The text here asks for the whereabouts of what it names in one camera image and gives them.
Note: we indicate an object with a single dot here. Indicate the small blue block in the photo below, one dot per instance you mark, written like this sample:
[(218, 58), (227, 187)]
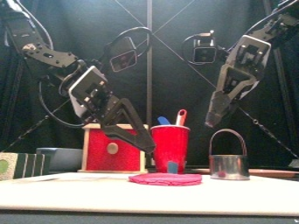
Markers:
[(173, 168)]

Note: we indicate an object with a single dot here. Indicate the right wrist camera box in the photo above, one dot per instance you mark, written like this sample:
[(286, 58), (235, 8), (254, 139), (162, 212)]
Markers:
[(203, 53)]

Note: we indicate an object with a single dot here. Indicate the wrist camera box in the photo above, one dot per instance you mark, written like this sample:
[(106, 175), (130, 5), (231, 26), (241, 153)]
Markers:
[(123, 56), (203, 53)]

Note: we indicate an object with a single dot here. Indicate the red plastic cup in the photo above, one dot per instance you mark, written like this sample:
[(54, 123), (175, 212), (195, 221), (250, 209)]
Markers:
[(170, 145)]

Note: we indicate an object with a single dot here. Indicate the green striped box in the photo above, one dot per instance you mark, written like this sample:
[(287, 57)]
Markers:
[(23, 165)]

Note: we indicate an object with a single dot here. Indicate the white cutting board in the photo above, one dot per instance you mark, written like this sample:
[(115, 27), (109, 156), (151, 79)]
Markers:
[(117, 198)]

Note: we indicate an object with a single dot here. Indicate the vertical metal frame pole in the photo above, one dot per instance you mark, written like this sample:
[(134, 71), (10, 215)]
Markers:
[(150, 73)]

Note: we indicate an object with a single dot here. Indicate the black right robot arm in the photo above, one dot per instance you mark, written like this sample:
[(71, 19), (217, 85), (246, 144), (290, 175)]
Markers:
[(281, 20)]

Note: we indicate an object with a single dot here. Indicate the blue grey bowl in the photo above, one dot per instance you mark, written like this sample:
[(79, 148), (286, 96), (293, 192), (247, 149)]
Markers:
[(62, 159)]

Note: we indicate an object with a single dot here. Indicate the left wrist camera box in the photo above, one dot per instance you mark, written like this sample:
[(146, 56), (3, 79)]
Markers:
[(123, 56)]

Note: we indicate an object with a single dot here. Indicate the diagonal metal brace rod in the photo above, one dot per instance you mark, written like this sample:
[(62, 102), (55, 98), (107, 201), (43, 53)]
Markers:
[(257, 122), (35, 128)]

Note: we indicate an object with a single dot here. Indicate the flat pink dough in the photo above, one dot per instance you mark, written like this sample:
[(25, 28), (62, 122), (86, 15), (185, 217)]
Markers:
[(166, 179)]

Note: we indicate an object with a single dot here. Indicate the red wooden drawer box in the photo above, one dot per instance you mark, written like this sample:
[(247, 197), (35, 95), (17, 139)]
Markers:
[(109, 157)]

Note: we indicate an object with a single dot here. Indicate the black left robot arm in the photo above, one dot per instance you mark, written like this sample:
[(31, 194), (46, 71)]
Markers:
[(37, 49)]

